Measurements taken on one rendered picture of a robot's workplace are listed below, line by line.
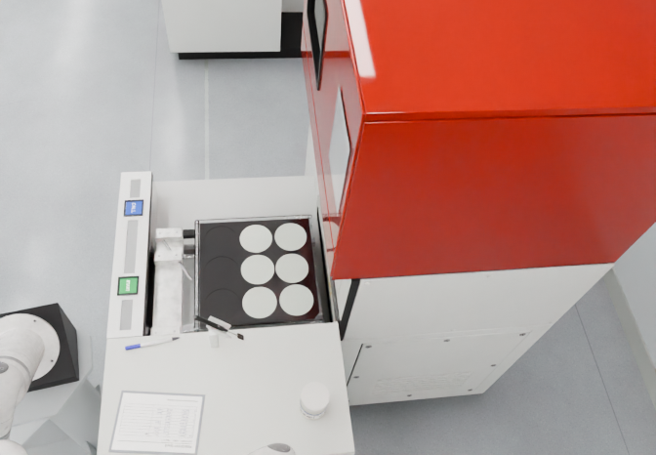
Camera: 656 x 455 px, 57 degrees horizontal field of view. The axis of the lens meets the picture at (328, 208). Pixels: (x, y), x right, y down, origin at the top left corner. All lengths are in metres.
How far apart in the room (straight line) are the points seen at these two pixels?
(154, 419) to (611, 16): 1.36
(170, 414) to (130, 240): 0.53
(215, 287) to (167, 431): 0.43
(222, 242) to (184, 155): 1.41
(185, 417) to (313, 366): 0.35
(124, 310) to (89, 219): 1.39
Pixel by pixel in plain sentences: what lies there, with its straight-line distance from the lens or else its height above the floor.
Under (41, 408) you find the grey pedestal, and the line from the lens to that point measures 1.88.
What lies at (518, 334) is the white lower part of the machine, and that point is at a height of 0.76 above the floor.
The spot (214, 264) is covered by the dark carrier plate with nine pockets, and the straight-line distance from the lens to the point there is 1.86.
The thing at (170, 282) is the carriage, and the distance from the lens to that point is 1.87.
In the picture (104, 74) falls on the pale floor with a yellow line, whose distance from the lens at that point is 3.72.
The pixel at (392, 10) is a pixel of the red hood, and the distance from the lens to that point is 1.19.
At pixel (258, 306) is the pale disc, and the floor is 0.90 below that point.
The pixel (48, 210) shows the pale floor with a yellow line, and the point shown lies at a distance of 3.20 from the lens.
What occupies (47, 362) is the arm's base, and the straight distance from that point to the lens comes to 1.82.
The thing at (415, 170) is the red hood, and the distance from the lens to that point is 1.13.
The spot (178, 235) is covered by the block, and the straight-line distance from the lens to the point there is 1.91.
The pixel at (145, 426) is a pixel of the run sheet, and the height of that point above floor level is 0.97.
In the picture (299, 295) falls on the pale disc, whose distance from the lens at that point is 1.81.
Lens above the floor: 2.54
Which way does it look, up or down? 56 degrees down
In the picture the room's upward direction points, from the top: 9 degrees clockwise
